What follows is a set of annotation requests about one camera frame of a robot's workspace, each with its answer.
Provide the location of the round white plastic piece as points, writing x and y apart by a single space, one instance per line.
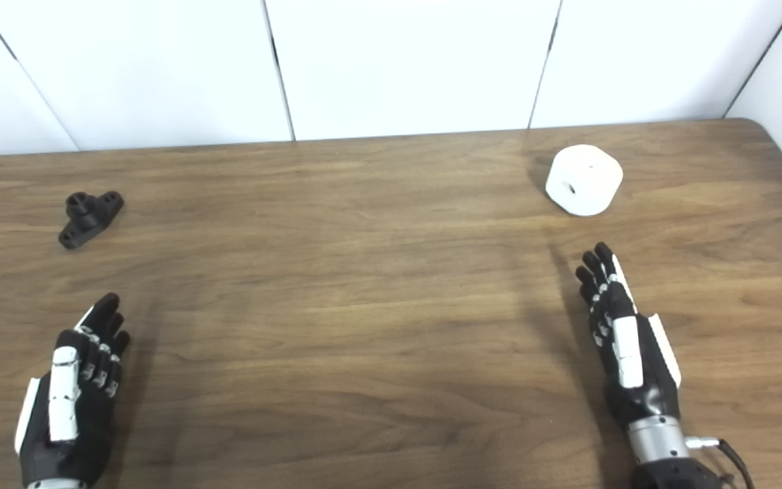
591 183

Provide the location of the black flanged holder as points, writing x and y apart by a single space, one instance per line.
87 219

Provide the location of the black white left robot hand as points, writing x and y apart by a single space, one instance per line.
85 414

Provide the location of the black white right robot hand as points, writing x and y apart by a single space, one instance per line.
645 380

